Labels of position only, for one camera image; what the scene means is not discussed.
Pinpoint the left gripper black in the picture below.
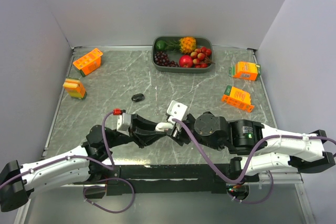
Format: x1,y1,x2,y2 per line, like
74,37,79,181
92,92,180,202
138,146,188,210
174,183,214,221
106,113,167,148

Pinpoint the orange juice carton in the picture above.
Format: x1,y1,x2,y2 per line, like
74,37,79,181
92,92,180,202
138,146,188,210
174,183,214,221
72,48,103,77

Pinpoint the orange yellow carton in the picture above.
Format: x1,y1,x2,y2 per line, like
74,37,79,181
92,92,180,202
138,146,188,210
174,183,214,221
62,78,87,100

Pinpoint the orange green box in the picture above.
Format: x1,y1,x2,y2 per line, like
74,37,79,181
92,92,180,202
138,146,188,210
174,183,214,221
229,61,261,81

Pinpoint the grey fruit tray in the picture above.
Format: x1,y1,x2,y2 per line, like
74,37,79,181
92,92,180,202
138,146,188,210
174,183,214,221
151,36,215,73

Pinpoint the black charging case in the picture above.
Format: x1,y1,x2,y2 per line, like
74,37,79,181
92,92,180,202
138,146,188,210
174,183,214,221
131,93,145,103

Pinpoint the green lime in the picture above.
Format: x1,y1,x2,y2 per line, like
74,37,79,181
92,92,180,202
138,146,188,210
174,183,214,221
155,40,166,51

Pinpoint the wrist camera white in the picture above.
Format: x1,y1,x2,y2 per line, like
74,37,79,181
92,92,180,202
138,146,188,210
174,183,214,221
113,109,131,135
166,100,188,127

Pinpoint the red apple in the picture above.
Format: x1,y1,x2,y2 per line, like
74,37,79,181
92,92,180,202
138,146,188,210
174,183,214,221
178,55,193,68

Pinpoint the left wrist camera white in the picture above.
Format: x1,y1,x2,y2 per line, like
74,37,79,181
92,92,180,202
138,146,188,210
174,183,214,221
113,109,131,135

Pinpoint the orange pineapple toy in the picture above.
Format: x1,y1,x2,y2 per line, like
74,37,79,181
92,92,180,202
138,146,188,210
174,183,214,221
165,37,197,54

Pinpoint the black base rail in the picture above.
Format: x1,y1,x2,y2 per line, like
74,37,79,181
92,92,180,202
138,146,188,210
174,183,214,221
72,163,263,197

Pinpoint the orange flat box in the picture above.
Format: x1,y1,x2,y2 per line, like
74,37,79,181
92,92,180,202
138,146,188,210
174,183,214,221
222,85,255,113

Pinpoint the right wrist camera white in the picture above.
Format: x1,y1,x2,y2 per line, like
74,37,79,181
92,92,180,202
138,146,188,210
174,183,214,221
166,100,188,127

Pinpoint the dark grape bunch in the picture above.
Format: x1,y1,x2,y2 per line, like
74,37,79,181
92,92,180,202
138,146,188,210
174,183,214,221
153,51,179,67

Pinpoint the red lychee bunch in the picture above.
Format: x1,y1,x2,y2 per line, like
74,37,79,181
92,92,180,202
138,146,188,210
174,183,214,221
190,47,214,68

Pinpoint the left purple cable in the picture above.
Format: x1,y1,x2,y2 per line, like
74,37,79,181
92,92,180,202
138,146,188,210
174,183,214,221
0,111,136,213

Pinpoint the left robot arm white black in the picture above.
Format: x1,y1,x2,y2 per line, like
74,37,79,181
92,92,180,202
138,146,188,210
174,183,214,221
1,112,174,212

